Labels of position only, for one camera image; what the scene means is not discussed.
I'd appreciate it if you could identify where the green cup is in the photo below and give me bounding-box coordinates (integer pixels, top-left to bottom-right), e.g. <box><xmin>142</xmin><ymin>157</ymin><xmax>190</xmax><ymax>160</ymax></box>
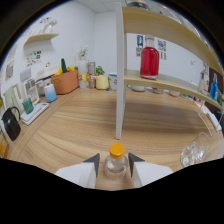
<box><xmin>21</xmin><ymin>97</ymin><xmax>35</xmax><ymax>115</ymax></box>

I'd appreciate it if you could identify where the clear glass with ice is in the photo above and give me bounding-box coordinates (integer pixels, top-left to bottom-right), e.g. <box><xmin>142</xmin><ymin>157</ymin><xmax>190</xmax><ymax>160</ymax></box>
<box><xmin>180</xmin><ymin>131</ymin><xmax>214</xmax><ymax>168</ymax></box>

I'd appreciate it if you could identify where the white tray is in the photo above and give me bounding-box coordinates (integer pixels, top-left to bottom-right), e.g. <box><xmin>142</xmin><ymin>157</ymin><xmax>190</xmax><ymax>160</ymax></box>
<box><xmin>20</xmin><ymin>102</ymin><xmax>50</xmax><ymax>126</ymax></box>

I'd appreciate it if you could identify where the black kettle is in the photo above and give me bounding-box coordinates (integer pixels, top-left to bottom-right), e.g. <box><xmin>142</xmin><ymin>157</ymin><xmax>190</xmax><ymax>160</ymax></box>
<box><xmin>1</xmin><ymin>106</ymin><xmax>22</xmax><ymax>142</ymax></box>

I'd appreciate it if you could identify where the pale blue white humidifier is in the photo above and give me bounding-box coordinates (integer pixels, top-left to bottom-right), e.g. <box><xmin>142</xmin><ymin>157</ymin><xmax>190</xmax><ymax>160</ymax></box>
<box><xmin>43</xmin><ymin>83</ymin><xmax>58</xmax><ymax>103</ymax></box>

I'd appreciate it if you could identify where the orange storage basket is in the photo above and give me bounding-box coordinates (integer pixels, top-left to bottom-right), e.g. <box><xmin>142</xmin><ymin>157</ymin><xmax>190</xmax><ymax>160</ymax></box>
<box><xmin>50</xmin><ymin>69</ymin><xmax>80</xmax><ymax>95</ymax></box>

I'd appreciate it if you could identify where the yellow mug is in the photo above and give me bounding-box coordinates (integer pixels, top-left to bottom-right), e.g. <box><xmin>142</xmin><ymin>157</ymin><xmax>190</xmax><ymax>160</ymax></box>
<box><xmin>95</xmin><ymin>74</ymin><xmax>110</xmax><ymax>90</ymax></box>

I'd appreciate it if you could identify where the white kitchen appliance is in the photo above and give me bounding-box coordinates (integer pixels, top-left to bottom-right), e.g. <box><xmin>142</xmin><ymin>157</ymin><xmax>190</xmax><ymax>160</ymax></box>
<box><xmin>34</xmin><ymin>65</ymin><xmax>61</xmax><ymax>98</ymax></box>

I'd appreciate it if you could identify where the green potted plant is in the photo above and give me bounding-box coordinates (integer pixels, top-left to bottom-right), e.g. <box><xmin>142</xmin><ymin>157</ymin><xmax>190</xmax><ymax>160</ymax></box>
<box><xmin>95</xmin><ymin>65</ymin><xmax>106</xmax><ymax>76</ymax></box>

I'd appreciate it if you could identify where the steel tumbler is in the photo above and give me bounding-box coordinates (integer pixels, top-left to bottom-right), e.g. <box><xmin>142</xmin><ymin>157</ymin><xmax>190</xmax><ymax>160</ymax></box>
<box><xmin>87</xmin><ymin>60</ymin><xmax>97</xmax><ymax>76</ymax></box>

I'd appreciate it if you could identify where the red liquid glass bottle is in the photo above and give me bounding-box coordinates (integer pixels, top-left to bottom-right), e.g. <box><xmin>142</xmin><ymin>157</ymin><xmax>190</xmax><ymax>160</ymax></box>
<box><xmin>139</xmin><ymin>34</ymin><xmax>160</xmax><ymax>80</ymax></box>

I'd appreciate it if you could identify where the white vase with flowers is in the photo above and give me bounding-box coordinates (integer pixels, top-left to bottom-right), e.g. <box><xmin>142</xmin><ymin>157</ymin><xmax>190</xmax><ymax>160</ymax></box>
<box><xmin>77</xmin><ymin>45</ymin><xmax>89</xmax><ymax>76</ymax></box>

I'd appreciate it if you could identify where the white figurine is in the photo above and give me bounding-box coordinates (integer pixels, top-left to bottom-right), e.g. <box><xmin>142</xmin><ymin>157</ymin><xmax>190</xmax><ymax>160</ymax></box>
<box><xmin>41</xmin><ymin>18</ymin><xmax>58</xmax><ymax>34</ymax></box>

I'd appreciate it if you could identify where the two-tier wooden shelf rack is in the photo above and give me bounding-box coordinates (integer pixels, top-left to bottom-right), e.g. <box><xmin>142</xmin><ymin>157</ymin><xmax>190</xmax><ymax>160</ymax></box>
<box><xmin>114</xmin><ymin>2</ymin><xmax>224</xmax><ymax>140</ymax></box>

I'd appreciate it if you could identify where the multicoloured wall poster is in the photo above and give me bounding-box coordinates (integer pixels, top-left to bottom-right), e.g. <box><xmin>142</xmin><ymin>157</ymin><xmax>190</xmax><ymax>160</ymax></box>
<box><xmin>157</xmin><ymin>39</ymin><xmax>168</xmax><ymax>61</ymax></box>

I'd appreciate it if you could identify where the wall photo collage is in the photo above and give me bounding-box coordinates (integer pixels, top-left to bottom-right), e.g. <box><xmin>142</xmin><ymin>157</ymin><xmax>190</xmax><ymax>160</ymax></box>
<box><xmin>25</xmin><ymin>49</ymin><xmax>43</xmax><ymax>68</ymax></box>

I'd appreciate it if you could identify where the blue topped wall poster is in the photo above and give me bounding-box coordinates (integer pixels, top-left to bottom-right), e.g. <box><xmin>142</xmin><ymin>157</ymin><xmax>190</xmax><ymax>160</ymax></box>
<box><xmin>135</xmin><ymin>34</ymin><xmax>145</xmax><ymax>57</ymax></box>

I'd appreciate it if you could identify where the wooden wall shelf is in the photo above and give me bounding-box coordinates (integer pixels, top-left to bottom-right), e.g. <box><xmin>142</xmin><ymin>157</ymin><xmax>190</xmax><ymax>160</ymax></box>
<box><xmin>23</xmin><ymin>32</ymin><xmax>60</xmax><ymax>46</ymax></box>

